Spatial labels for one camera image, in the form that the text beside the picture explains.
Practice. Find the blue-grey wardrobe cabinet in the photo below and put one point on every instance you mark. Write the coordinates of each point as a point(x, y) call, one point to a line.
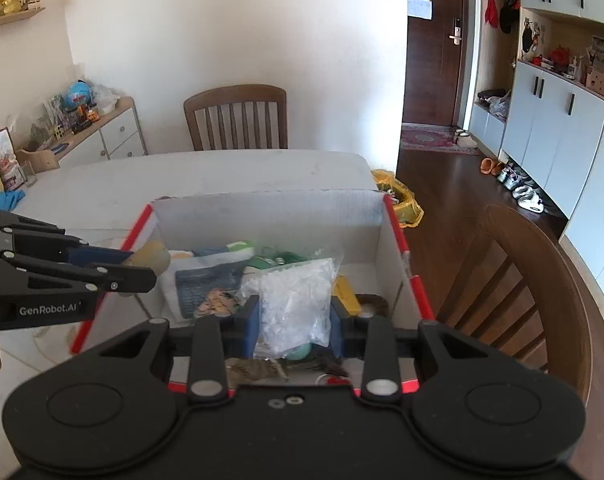
point(546, 110)

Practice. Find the yellow plastic bag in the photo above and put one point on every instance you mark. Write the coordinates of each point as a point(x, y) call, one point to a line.
point(406, 205)

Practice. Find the red ornament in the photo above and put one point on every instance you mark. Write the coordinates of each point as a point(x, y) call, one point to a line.
point(561, 55)

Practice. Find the red and white cardboard box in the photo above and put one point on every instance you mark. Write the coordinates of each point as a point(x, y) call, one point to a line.
point(282, 215)

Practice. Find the green and white packet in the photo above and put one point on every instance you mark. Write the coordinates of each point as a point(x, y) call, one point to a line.
point(277, 259)

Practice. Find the wooden wall shelf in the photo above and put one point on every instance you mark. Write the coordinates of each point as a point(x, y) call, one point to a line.
point(22, 16)

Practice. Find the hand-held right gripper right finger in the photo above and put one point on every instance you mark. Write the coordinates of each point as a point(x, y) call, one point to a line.
point(338, 322)

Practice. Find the yellow sponge block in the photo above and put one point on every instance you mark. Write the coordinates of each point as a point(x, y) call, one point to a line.
point(347, 296)

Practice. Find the white sideboard cabinet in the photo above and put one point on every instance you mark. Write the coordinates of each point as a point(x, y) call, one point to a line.
point(117, 135)

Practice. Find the orange snack packet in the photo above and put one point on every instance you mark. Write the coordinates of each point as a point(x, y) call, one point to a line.
point(214, 302)

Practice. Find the dark wooden door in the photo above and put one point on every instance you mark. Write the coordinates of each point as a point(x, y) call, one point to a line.
point(431, 70)

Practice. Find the black hanging bag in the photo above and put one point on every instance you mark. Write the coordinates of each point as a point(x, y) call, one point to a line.
point(508, 15)

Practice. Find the brown packet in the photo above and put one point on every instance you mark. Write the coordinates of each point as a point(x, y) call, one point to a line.
point(257, 370)

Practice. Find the blue globe toy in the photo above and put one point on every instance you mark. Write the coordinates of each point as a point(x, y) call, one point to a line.
point(78, 94)

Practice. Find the row of shoes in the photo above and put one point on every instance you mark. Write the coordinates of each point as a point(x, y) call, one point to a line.
point(514, 182)

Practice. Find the red and white snack bag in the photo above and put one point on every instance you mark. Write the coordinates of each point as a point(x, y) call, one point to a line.
point(2, 155)

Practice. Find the brown hair band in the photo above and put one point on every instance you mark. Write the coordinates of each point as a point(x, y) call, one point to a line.
point(376, 302)

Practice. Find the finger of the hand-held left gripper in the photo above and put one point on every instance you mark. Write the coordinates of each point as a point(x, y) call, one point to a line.
point(102, 256)
point(132, 280)

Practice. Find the wooden slat-back chair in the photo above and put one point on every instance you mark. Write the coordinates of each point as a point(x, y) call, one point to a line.
point(521, 230)
point(232, 96)

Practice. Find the blue cloth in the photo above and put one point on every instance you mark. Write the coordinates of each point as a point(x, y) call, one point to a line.
point(9, 199)

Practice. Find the white paper notice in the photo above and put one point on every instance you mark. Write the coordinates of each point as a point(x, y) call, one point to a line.
point(419, 7)

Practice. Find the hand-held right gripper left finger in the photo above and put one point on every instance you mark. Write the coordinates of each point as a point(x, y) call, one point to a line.
point(249, 325)

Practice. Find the wooden basket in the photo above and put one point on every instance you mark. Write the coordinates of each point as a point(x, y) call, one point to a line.
point(39, 160)

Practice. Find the teal round case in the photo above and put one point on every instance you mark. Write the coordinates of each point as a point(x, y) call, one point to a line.
point(299, 352)

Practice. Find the clear bag of white items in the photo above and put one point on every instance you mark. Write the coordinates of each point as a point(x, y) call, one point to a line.
point(292, 305)

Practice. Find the grey plastic bag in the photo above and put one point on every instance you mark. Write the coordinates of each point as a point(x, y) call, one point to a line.
point(500, 106)

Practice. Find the red patterned doormat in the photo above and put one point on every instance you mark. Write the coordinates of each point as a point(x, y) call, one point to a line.
point(426, 139)

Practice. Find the beige rounded object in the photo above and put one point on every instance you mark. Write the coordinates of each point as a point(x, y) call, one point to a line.
point(152, 256)

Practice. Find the clear drinking glass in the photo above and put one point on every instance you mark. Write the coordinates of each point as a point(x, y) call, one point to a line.
point(30, 176)

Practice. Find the blue and white wipes pack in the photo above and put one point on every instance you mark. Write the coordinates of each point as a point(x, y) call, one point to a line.
point(207, 282)

